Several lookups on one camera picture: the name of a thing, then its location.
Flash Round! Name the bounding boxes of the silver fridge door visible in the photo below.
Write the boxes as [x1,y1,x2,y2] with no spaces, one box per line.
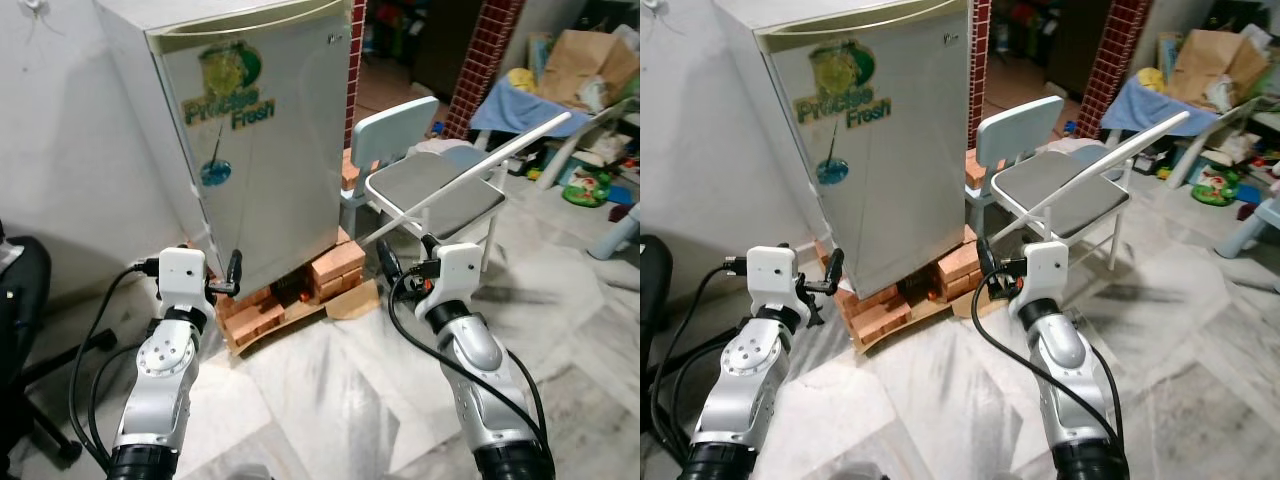
[755,0,976,301]
[146,0,356,297]

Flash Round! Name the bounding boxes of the silver mini fridge cabinet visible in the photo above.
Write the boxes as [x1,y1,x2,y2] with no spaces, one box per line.
[712,0,971,296]
[93,0,351,293]

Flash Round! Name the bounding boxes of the red brick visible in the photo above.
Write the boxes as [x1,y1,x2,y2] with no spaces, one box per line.
[308,240,367,301]
[835,285,909,347]
[215,288,289,349]
[935,240,988,301]

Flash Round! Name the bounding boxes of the blue cloth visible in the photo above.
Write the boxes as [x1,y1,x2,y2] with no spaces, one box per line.
[1100,78,1197,137]
[469,78,567,137]

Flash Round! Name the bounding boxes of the green toy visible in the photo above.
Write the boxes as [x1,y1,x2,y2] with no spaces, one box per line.
[1192,167,1245,207]
[561,169,615,209]

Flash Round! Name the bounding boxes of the green Prince Fresh sticker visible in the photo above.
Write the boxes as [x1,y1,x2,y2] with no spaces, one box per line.
[795,40,894,186]
[183,42,278,189]

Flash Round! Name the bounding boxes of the light blue plastic stool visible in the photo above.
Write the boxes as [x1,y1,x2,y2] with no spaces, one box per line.
[1214,197,1280,262]
[588,202,641,262]

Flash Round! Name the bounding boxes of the red tiled pillar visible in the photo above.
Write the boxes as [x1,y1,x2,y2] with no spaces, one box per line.
[443,0,527,141]
[1075,0,1153,141]

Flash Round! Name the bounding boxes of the black office chair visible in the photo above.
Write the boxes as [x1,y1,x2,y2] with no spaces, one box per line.
[0,220,117,471]

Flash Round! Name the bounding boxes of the brown cardboard box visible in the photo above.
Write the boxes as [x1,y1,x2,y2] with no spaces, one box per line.
[538,30,641,107]
[1168,30,1273,107]

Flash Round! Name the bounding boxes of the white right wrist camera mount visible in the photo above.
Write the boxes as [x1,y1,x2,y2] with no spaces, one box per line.
[1018,240,1072,307]
[428,243,487,307]

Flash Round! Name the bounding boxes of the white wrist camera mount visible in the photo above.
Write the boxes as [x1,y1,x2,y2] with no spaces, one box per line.
[1018,240,1072,307]
[155,247,215,319]
[428,243,487,307]
[745,245,806,317]

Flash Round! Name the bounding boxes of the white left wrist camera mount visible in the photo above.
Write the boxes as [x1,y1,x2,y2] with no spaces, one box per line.
[745,245,806,317]
[155,247,215,319]

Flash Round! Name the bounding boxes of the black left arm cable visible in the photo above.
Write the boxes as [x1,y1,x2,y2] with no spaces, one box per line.
[648,255,751,463]
[67,257,163,473]

